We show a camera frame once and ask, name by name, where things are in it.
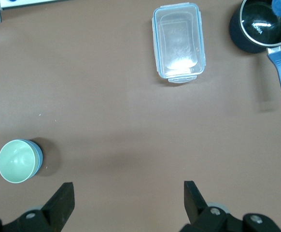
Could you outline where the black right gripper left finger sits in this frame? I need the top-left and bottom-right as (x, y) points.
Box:
(0, 182), (74, 232)

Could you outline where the blue bowl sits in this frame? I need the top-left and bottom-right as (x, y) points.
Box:
(18, 139), (44, 177)

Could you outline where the dark saucepan with blue handle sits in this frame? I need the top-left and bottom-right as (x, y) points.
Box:
(228, 0), (281, 110)

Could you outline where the clear plastic food container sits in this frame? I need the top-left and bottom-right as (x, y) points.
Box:
(152, 2), (206, 85)

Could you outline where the white table edge rail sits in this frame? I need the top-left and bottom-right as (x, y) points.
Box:
(0, 0), (68, 11)

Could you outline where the green bowl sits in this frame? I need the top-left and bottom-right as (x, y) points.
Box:
(0, 139), (39, 184)

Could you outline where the glass lid with blue knob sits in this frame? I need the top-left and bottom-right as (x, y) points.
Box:
(240, 0), (281, 46)

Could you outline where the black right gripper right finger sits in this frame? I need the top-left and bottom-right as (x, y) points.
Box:
(179, 180), (281, 232)

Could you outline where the brown table cover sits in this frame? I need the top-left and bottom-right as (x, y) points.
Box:
(0, 0), (281, 232)

